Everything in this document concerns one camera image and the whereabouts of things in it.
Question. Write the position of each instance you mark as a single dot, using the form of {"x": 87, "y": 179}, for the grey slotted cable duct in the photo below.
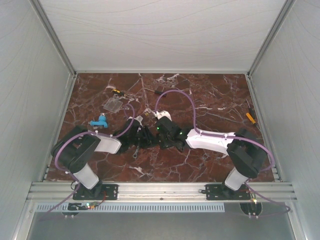
{"x": 112, "y": 207}

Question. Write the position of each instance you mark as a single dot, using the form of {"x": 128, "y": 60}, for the thin black screwdriver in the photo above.
{"x": 250, "y": 110}

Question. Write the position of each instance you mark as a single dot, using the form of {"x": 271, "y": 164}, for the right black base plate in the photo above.
{"x": 215, "y": 192}

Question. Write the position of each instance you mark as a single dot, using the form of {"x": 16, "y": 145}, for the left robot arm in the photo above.
{"x": 76, "y": 148}

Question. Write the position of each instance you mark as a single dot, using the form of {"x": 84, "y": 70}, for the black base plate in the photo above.
{"x": 101, "y": 191}
{"x": 215, "y": 192}

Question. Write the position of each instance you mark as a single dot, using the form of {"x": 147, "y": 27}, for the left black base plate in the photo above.
{"x": 101, "y": 191}

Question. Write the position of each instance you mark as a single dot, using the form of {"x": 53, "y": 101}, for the silver combination wrench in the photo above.
{"x": 135, "y": 154}

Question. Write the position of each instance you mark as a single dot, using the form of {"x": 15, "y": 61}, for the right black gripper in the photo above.
{"x": 165, "y": 143}

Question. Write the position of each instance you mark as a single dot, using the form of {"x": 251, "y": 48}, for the yellow black small screwdriver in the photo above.
{"x": 118, "y": 92}

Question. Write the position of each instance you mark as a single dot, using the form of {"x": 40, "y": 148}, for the black handle screwdriver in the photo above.
{"x": 154, "y": 91}

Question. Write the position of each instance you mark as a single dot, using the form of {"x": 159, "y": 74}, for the orange handle screwdriver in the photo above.
{"x": 251, "y": 118}

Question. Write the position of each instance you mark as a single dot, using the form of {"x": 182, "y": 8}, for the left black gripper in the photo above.
{"x": 150, "y": 139}

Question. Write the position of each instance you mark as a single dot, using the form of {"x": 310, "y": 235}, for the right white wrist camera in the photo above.
{"x": 162, "y": 114}

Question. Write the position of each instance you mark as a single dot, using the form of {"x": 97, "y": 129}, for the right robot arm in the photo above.
{"x": 246, "y": 154}

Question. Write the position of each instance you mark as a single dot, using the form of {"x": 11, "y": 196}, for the clear plastic fuse box lid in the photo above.
{"x": 113, "y": 105}

